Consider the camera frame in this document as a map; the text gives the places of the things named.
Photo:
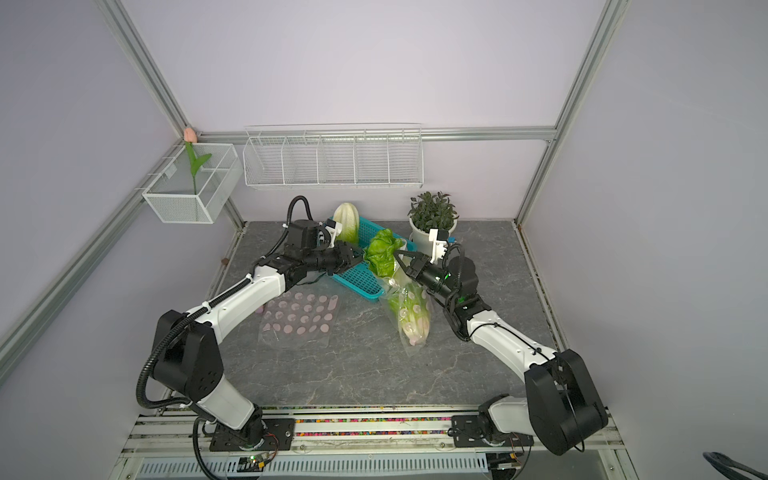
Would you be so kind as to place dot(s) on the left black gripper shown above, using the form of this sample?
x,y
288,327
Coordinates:
x,y
344,254

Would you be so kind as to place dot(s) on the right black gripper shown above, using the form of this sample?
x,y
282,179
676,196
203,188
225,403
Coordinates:
x,y
419,267

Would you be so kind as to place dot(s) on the green chinese cabbage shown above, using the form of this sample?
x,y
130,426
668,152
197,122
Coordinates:
x,y
412,313
379,255

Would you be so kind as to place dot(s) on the clear pink-trim zipper bag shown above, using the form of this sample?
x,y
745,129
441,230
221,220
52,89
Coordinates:
x,y
390,286

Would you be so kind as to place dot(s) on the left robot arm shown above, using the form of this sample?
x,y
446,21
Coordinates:
x,y
185,366

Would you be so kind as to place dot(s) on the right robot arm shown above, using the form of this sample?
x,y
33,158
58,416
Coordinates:
x,y
561,407

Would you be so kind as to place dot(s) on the pale upright chinese cabbage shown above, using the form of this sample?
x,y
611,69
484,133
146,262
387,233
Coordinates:
x,y
347,217

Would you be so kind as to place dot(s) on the clear pink-dotted zipper bag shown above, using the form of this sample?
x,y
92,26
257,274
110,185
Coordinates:
x,y
298,320

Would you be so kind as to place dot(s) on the potted green plant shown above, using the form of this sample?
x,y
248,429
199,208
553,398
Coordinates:
x,y
429,211

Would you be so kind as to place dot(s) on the teal plastic basket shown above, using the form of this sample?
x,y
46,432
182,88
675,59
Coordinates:
x,y
360,279

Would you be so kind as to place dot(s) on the artificial pink tulip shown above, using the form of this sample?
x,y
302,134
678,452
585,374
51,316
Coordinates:
x,y
195,161

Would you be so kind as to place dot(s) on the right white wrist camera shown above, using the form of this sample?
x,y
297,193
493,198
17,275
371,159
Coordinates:
x,y
440,240

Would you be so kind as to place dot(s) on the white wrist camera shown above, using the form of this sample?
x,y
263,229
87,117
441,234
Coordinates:
x,y
330,231
440,240

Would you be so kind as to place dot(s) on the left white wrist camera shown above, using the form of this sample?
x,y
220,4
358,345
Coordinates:
x,y
330,231

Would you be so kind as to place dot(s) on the long white wire shelf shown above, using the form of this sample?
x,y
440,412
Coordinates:
x,y
345,155

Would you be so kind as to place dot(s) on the small white wire basket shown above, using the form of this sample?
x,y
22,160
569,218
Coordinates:
x,y
170,194

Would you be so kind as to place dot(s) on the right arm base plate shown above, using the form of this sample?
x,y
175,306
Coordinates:
x,y
475,431

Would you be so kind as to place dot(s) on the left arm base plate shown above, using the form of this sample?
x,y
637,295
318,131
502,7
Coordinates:
x,y
264,434

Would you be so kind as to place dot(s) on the white slotted cable duct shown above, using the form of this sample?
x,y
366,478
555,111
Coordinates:
x,y
341,466

